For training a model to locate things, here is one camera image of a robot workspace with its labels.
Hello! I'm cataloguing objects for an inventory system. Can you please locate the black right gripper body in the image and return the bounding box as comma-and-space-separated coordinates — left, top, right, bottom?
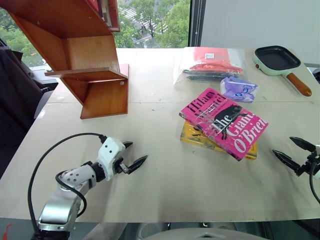
294, 150, 319, 178

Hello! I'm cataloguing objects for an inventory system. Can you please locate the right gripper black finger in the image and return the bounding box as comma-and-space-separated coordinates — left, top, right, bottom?
272, 148, 303, 174
289, 136, 317, 153

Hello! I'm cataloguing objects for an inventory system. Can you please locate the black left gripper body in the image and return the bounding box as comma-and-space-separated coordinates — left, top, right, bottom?
111, 157, 133, 176

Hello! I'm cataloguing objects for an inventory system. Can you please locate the yellow paperback book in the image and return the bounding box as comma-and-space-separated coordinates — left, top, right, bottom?
179, 120, 258, 161

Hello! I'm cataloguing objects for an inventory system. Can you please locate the pink paperback book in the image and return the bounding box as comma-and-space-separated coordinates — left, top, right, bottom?
178, 87, 270, 162

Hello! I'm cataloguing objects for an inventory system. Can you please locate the brown wooden bookshelf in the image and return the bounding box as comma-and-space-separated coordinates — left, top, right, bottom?
0, 0, 130, 120

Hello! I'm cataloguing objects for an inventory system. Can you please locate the purple plastic packet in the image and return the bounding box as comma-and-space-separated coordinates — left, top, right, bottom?
219, 76, 259, 104

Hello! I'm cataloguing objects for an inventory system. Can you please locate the green electric frying pan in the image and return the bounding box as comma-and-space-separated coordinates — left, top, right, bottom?
253, 45, 313, 98

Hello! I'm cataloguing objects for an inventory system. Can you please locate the clear bag with red cloth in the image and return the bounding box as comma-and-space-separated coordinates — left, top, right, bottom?
172, 46, 247, 88

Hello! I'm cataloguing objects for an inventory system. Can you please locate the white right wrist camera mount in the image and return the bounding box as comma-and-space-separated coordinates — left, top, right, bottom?
313, 143, 320, 181

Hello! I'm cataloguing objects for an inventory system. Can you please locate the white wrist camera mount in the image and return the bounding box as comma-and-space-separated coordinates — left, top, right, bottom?
95, 136, 126, 182
313, 143, 320, 181

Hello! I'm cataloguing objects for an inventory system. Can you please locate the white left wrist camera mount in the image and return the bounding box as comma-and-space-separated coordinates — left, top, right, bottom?
95, 136, 126, 182

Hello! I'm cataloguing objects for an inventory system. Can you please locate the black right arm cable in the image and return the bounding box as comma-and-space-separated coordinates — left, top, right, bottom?
309, 161, 320, 205

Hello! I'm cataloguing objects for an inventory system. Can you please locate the dark window frame post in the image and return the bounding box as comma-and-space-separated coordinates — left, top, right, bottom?
189, 0, 207, 48

